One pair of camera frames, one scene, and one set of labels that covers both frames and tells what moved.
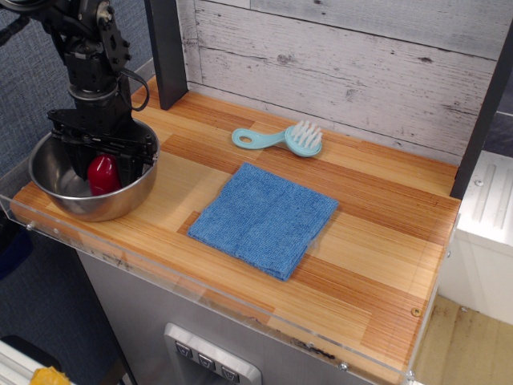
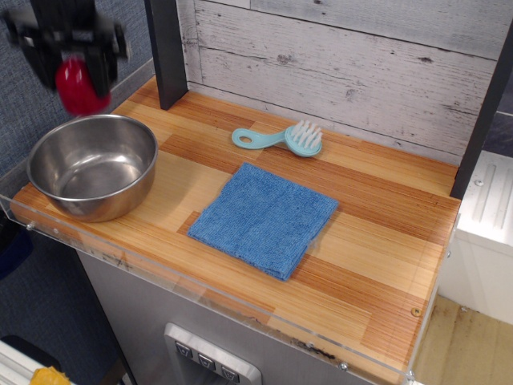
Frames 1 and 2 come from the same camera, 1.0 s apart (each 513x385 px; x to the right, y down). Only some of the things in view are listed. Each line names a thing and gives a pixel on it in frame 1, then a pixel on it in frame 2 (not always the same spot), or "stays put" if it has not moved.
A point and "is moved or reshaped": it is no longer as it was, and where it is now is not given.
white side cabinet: (478, 271) stays put
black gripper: (102, 123) → (55, 26)
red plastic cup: (103, 174) is moved or reshaped
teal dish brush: (302, 139) stays put
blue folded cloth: (263, 220) stays put
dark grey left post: (164, 28) stays put
